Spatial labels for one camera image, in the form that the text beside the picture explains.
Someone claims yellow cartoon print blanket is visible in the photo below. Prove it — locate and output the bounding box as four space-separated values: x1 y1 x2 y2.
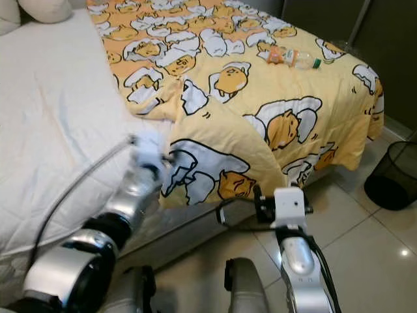
86 0 385 209

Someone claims grey right robot leg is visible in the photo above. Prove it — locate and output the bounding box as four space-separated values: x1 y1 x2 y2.
224 257 273 313

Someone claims grey robot leg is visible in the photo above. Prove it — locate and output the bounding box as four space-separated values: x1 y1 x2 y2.
224 257 273 313
101 266 158 313

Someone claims white bed sheet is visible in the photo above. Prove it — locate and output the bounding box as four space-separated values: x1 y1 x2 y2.
0 7 173 261

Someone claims black mesh waste bin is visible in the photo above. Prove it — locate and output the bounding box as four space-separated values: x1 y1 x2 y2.
363 140 417 211

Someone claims grey left robot leg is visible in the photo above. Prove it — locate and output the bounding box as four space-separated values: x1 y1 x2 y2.
101 266 158 313

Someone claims orange packet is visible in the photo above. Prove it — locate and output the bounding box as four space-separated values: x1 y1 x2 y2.
257 44 285 66

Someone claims clear bottle with green cap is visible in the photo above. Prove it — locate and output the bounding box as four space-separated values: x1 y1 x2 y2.
280 49 324 71

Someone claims grey sliding door wardrobe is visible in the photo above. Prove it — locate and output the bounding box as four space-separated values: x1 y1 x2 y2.
280 0 417 125

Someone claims beige plush toy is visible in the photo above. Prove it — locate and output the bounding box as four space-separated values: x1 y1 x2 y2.
0 0 74 37

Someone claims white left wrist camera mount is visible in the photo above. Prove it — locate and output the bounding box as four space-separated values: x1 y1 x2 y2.
132 134 170 175

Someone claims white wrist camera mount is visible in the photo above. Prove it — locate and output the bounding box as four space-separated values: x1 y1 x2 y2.
273 186 308 229
132 134 170 175

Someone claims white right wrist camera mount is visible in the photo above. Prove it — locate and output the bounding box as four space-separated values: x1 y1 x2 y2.
273 186 308 229

